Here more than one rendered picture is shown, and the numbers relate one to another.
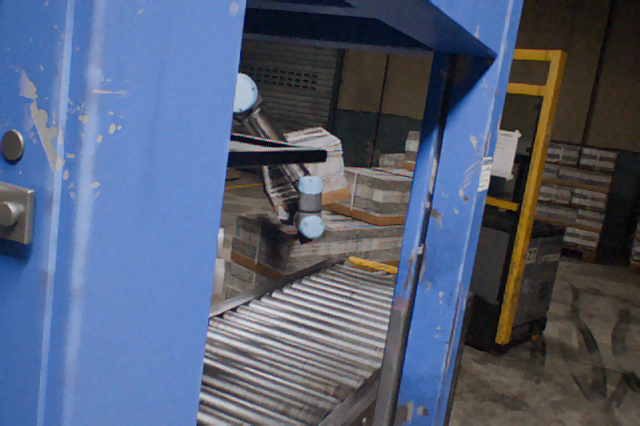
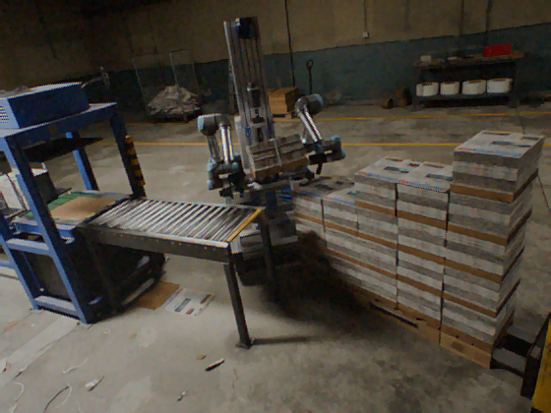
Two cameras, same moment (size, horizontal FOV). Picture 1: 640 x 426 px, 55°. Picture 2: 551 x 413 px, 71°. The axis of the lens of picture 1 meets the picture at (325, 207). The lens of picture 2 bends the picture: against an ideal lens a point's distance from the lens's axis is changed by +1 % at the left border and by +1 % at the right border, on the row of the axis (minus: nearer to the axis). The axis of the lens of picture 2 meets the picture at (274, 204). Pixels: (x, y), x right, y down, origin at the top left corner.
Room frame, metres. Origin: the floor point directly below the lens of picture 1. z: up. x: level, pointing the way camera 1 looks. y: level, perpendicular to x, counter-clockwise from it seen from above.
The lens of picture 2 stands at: (2.61, -2.52, 1.96)
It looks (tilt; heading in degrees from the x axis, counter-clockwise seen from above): 25 degrees down; 95
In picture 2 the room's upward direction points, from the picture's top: 8 degrees counter-clockwise
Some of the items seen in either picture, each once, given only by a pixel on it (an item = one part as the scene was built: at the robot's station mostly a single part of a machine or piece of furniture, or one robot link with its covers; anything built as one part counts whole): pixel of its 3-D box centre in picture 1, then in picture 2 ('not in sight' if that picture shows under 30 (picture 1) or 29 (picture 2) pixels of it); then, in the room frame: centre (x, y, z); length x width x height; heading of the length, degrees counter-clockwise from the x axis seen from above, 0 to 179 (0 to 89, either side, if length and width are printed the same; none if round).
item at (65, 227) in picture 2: not in sight; (76, 211); (0.67, 0.37, 0.75); 0.70 x 0.65 x 0.10; 156
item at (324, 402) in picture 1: (244, 378); (130, 214); (1.24, 0.12, 0.77); 0.47 x 0.05 x 0.05; 66
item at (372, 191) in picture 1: (372, 195); (391, 184); (3.16, -0.23, 0.95); 0.38 x 0.29 x 0.23; 45
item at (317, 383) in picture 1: (260, 368); (136, 215); (1.30, 0.09, 0.77); 0.47 x 0.05 x 0.05; 66
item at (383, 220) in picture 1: (369, 211); (390, 196); (3.16, -0.23, 0.86); 0.38 x 0.29 x 0.04; 45
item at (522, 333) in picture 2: not in sight; (455, 310); (3.54, -0.43, 0.05); 1.05 x 0.10 x 0.04; 136
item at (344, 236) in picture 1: (339, 296); (373, 248); (3.06, -0.13, 0.42); 1.17 x 0.39 x 0.83; 136
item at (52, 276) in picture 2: not in sight; (91, 248); (0.67, 0.37, 0.38); 0.94 x 0.69 x 0.63; 66
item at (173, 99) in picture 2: not in sight; (169, 88); (-0.55, 7.63, 0.85); 1.21 x 0.83 x 1.71; 156
